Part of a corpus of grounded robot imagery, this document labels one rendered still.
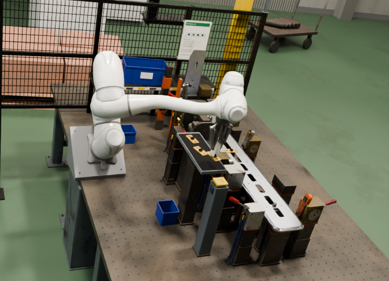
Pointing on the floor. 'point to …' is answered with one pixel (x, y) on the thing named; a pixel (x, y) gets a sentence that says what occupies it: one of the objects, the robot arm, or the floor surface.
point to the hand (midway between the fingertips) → (215, 149)
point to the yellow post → (241, 4)
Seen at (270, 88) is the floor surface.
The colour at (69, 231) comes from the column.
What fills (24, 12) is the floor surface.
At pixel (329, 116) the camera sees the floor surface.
